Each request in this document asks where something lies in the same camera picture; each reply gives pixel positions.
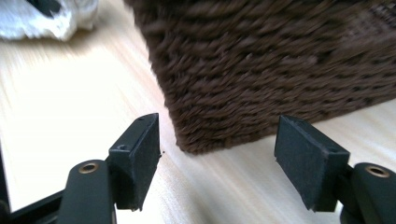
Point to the white knitted cloth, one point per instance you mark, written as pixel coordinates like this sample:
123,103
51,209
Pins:
40,25

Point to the brown woven basket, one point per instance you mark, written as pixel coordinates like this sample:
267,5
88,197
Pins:
264,68

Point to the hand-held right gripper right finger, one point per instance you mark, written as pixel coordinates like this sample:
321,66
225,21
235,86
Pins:
308,161

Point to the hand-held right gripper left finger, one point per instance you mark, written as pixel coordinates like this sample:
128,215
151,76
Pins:
135,161

